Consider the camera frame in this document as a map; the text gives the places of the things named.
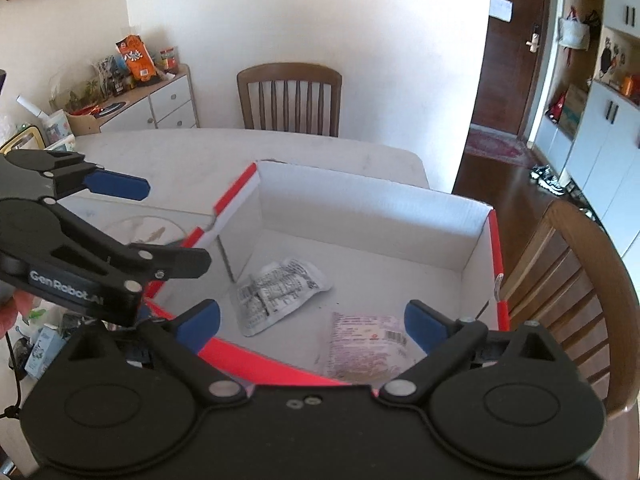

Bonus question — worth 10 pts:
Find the white printed snack wrapper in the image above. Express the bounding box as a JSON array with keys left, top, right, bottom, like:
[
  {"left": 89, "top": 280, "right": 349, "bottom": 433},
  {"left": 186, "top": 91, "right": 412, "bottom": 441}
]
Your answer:
[{"left": 231, "top": 258, "right": 332, "bottom": 337}]

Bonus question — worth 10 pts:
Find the white drawer sideboard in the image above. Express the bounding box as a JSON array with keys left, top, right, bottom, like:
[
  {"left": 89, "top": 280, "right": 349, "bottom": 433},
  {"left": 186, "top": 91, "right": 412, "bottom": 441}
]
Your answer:
[{"left": 68, "top": 64, "right": 200, "bottom": 136}]

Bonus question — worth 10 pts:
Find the red white cardboard box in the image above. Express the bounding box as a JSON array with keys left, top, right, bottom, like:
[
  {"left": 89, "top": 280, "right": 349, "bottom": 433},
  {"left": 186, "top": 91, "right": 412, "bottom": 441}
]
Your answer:
[{"left": 149, "top": 160, "right": 509, "bottom": 386}]

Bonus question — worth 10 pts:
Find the pair of sneakers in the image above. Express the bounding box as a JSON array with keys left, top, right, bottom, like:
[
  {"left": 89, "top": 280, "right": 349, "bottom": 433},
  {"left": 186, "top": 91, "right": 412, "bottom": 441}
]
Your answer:
[{"left": 529, "top": 165, "right": 566, "bottom": 196}]

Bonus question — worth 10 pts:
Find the dark wooden door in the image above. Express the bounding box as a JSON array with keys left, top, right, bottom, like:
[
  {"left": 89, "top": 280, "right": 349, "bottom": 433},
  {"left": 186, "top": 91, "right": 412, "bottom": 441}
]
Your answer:
[{"left": 472, "top": 0, "right": 549, "bottom": 136}]

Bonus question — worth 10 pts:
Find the red patterned doormat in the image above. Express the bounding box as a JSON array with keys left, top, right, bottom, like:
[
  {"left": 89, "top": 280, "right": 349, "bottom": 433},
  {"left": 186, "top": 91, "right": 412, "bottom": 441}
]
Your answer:
[{"left": 464, "top": 125, "right": 539, "bottom": 168}]

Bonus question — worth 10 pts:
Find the near wooden chair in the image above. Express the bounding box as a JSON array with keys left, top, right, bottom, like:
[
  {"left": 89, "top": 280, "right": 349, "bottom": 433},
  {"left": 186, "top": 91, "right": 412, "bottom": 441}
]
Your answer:
[{"left": 500, "top": 200, "right": 639, "bottom": 418}]

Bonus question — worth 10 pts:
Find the wooden chair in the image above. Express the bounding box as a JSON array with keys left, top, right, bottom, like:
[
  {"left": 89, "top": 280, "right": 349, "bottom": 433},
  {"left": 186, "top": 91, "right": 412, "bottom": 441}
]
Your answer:
[
  {"left": 236, "top": 62, "right": 343, "bottom": 138},
  {"left": 500, "top": 200, "right": 639, "bottom": 418}
]

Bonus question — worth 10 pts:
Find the far wooden chair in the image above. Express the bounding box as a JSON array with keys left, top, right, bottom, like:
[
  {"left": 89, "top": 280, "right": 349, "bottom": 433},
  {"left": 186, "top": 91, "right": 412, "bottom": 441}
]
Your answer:
[{"left": 236, "top": 62, "right": 343, "bottom": 138}]

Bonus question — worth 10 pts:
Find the white hanging bag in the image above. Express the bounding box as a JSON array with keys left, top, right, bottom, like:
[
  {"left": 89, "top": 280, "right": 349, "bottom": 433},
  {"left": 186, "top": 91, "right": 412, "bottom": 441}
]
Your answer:
[{"left": 558, "top": 6, "right": 590, "bottom": 50}]

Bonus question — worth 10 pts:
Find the white wall cabinet unit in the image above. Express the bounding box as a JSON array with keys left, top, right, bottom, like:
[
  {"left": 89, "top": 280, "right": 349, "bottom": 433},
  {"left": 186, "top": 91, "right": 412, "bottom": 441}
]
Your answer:
[{"left": 534, "top": 0, "right": 639, "bottom": 258}]

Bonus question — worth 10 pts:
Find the orange snack bag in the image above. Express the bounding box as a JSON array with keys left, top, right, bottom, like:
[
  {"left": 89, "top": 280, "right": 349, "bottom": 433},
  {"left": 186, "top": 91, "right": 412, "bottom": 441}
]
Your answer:
[{"left": 116, "top": 35, "right": 160, "bottom": 86}]

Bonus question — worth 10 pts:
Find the pink snack packet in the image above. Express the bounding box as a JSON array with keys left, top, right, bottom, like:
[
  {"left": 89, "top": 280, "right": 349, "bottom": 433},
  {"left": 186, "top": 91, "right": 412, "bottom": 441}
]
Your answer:
[{"left": 321, "top": 312, "right": 425, "bottom": 388}]

